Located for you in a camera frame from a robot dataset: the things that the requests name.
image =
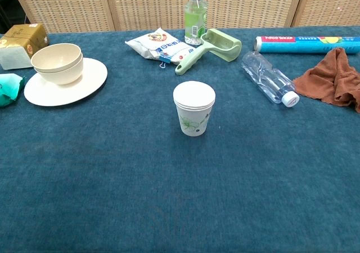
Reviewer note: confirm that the cream bowl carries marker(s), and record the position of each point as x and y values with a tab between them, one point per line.
56	56
63	77

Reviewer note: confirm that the teal crumpled cloth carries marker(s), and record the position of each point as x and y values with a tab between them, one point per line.
8	88

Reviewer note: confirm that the white floral paper cup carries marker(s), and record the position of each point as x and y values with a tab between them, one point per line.
194	121

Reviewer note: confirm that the woven rattan screen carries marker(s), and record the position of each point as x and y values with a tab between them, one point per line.
157	5

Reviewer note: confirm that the green lint roller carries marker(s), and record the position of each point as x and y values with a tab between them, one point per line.
216	46

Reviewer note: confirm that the cream inner bowl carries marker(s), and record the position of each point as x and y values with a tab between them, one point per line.
56	56

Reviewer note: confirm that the blue binder clip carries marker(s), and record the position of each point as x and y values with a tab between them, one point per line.
164	60

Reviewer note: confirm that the gold tissue pack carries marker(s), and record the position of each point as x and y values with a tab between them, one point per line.
21	43

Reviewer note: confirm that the blue food wrap box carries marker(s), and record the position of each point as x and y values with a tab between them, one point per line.
306	45

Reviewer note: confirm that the white printed food bag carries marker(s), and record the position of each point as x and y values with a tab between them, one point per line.
157	46

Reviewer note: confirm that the green label water bottle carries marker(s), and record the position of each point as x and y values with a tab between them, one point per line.
195	22

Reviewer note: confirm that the clear empty plastic bottle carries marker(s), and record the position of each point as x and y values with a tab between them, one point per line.
267	77

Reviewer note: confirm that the white inner paper cup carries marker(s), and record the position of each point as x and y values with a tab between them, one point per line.
194	93

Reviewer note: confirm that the brown cloth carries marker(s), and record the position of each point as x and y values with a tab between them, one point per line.
334	77

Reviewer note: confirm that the cream outer bowl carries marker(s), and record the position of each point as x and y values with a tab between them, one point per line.
63	77

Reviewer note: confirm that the cream round plate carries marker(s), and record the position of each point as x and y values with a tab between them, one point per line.
84	81

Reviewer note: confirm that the blue tablecloth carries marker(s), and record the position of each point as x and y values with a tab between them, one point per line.
180	180

